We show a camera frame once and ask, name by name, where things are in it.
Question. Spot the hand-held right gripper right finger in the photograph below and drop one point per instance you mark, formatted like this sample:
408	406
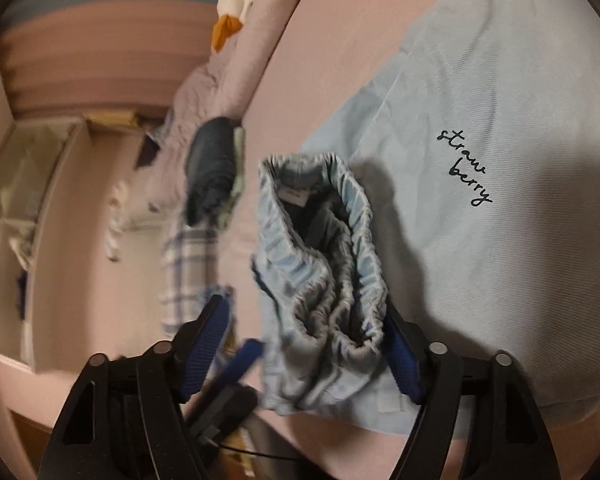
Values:
402	365

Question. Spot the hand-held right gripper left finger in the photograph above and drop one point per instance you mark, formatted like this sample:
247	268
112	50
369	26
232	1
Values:
205	345

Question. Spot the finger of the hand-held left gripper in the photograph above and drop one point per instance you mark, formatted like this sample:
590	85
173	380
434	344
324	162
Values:
242	360

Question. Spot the light blue pants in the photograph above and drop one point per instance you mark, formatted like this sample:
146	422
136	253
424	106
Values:
320	270

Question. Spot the pink quilt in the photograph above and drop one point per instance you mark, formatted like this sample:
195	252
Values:
205	95

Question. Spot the white fluffy cloth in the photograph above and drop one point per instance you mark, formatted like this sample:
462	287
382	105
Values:
117	220

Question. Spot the pink bed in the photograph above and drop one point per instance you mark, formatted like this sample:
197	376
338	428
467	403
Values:
320	35

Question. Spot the pale blue printed garment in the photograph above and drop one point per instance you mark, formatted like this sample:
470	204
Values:
530	260

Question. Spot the pink curtain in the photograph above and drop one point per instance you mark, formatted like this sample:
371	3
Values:
105	60

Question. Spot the dark blue garment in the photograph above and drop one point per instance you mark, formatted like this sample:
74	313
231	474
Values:
21	295

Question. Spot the white open wardrobe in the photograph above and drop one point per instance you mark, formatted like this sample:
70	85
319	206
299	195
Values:
40	175

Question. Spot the white folded cloth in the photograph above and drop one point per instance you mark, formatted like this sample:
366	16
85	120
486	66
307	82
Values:
22	247

